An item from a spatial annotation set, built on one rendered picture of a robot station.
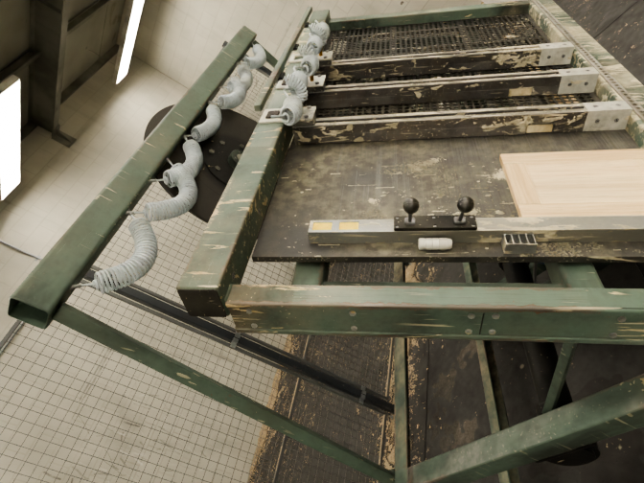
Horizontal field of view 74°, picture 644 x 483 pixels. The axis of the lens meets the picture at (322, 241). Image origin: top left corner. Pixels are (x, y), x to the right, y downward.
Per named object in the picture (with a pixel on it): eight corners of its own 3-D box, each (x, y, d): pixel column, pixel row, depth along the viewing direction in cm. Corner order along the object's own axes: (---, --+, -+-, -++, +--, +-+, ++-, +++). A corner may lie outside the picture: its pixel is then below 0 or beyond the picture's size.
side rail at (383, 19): (526, 25, 239) (530, 3, 232) (331, 41, 258) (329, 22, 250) (523, 20, 245) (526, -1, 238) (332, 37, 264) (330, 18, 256)
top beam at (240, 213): (229, 318, 98) (218, 288, 91) (188, 317, 100) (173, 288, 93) (332, 27, 260) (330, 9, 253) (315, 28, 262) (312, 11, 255)
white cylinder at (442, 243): (418, 252, 107) (451, 252, 105) (419, 243, 105) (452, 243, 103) (418, 244, 109) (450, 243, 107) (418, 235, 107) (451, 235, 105)
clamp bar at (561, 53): (571, 65, 177) (588, 1, 162) (291, 85, 197) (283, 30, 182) (564, 57, 185) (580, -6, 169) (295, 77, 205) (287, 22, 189)
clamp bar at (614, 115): (627, 132, 135) (657, 54, 119) (264, 149, 155) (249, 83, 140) (615, 118, 143) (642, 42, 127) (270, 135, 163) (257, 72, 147)
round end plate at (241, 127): (307, 263, 169) (108, 159, 147) (299, 270, 173) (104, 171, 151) (329, 157, 228) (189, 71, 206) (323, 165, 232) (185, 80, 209)
